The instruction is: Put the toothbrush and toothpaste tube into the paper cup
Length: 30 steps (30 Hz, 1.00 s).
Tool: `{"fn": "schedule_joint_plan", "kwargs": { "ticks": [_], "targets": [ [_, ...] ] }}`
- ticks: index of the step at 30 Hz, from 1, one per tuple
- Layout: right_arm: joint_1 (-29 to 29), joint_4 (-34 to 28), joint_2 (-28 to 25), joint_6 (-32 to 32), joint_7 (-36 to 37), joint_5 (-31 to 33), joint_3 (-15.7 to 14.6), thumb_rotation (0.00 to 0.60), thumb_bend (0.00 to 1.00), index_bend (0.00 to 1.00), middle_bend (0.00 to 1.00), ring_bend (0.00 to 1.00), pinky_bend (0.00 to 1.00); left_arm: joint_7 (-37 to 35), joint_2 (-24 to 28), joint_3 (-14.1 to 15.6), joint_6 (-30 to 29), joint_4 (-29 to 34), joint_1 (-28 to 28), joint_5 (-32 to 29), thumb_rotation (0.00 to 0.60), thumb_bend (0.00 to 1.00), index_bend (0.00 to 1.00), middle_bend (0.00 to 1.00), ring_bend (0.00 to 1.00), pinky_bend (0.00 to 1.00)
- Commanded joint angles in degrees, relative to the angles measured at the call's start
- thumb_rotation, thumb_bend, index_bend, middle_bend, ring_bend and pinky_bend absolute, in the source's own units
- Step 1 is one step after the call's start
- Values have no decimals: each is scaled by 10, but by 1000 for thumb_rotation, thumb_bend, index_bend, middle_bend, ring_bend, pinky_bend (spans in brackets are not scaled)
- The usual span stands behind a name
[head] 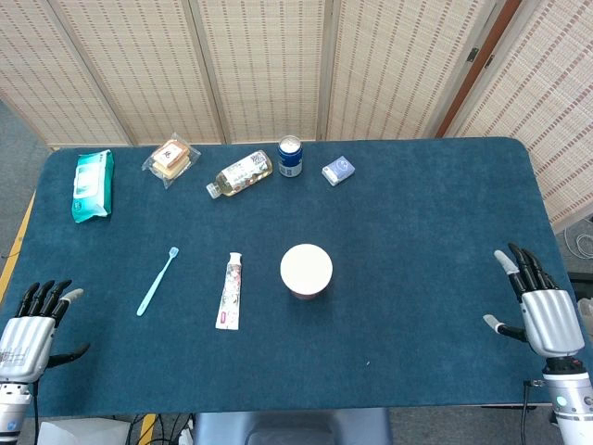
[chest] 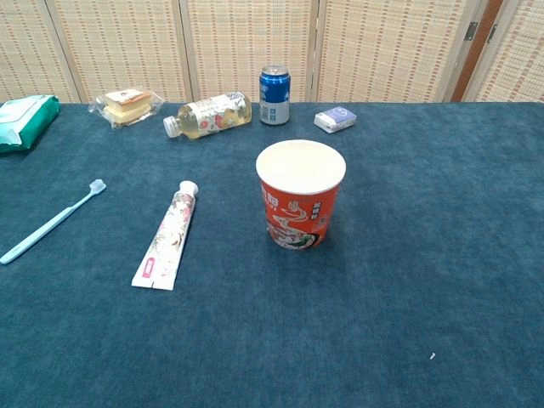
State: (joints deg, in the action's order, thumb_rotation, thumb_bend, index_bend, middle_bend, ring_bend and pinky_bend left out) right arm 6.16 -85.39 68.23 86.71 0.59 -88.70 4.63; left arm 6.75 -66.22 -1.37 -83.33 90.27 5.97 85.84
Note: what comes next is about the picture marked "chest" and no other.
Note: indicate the red paper noodle cup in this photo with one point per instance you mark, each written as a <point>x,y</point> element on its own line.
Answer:
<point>297,212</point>

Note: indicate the floral white toothpaste tube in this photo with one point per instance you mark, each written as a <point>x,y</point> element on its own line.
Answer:
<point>168,238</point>

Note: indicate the light blue toothbrush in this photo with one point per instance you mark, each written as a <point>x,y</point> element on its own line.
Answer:
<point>51,223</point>

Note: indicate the blue white tissue pack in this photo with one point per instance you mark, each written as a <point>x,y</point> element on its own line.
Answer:
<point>336,119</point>

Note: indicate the blue drink can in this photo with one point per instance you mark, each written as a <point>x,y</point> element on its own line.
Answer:
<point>274,98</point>

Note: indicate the floral label tea bottle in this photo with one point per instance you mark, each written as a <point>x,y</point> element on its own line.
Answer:
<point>212,115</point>

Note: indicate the blue table cloth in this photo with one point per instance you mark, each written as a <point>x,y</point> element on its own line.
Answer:
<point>382,255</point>

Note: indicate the woven bamboo folding screen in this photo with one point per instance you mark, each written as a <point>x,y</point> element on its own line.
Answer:
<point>255,42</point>

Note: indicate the plastic wrapped sandwich cake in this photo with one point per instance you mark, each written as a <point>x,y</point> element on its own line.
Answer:
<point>127,106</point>

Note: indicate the metal screen hinge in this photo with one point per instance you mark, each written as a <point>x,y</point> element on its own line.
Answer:
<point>470,31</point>
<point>492,33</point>

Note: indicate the green wet wipes pack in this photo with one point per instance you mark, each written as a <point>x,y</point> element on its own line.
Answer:
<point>21,123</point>

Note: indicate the brown wooden post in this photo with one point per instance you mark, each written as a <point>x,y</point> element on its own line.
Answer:
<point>474,59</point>

